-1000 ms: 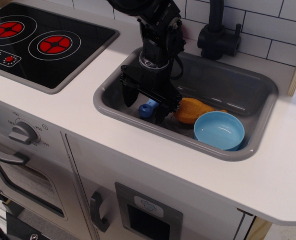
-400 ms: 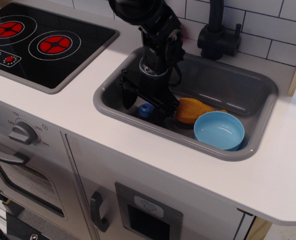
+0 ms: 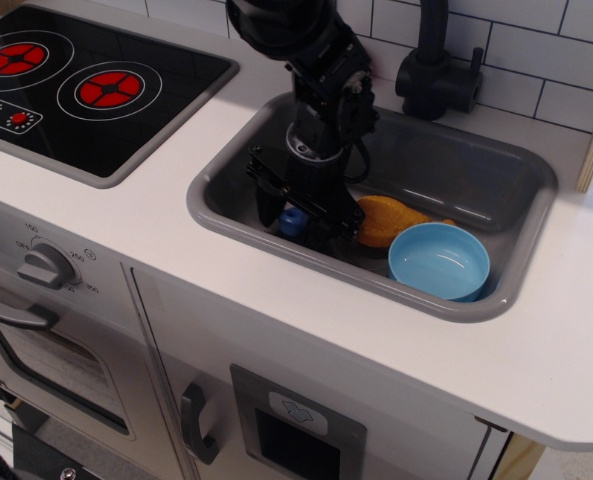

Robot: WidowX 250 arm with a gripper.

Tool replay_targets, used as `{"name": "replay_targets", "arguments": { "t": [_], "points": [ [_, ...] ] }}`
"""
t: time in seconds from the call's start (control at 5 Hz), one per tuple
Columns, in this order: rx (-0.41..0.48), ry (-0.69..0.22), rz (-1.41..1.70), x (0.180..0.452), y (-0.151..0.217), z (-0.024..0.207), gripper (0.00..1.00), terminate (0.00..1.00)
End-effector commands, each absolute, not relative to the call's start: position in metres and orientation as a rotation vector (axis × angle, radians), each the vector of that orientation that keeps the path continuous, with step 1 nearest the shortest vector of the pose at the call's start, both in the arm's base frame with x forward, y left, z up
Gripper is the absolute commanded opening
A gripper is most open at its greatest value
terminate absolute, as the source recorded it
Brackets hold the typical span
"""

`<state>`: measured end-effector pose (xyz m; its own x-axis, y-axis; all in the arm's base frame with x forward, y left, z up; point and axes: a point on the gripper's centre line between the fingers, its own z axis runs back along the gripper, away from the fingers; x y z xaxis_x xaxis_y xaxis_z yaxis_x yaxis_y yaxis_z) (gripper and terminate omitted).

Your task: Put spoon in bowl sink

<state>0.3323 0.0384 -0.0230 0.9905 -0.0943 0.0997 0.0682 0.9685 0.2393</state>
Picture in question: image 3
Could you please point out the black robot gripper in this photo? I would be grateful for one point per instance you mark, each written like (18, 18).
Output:
(317, 185)

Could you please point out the blue and grey toy spoon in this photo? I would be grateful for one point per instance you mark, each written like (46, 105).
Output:
(293, 222)

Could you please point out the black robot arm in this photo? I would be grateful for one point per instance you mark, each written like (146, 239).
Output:
(324, 149)

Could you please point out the grey toy sink basin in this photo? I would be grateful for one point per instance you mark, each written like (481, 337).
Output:
(498, 192)

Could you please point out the light blue plastic bowl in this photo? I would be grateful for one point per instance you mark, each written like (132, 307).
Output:
(440, 259)

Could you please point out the orange toy chicken drumstick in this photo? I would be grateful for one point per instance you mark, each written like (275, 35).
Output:
(385, 218)

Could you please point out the dark grey toy faucet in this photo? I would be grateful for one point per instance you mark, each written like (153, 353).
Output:
(427, 80)

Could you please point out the grey dispenser panel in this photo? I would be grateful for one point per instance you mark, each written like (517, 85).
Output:
(294, 435)

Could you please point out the black toy stove top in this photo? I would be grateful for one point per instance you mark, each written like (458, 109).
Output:
(90, 101)

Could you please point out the grey oven knob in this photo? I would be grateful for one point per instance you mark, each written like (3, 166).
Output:
(45, 266)

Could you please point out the toy oven door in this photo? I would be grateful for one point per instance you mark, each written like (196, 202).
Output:
(96, 383)

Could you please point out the grey cabinet door handle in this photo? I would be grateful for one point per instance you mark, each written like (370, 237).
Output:
(202, 447)

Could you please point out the grey oven door handle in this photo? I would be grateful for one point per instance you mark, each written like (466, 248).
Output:
(34, 317)

